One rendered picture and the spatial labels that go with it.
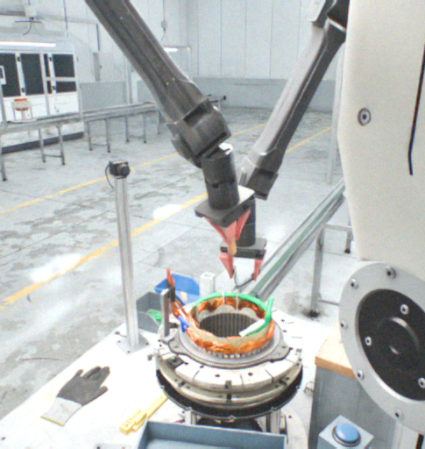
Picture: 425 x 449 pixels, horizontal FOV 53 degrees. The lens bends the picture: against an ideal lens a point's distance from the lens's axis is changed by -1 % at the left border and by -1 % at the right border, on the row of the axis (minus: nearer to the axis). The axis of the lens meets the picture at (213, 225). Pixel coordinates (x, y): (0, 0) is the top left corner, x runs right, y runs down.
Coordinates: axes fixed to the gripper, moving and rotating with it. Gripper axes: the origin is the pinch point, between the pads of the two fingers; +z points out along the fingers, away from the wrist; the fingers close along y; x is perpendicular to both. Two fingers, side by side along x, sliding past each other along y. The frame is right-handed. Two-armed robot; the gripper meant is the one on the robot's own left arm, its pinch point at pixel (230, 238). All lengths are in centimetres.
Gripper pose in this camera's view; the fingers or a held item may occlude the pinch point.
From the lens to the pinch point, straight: 84.4
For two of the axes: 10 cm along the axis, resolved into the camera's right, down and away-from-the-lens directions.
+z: 1.6, 7.8, 6.0
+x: 7.3, 3.2, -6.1
